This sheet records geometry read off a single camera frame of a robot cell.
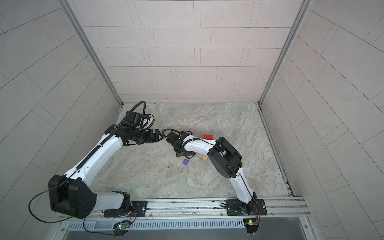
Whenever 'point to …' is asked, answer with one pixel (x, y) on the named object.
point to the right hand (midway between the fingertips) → (184, 154)
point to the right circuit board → (250, 221)
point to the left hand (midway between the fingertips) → (161, 135)
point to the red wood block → (209, 137)
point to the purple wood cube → (185, 162)
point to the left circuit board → (122, 226)
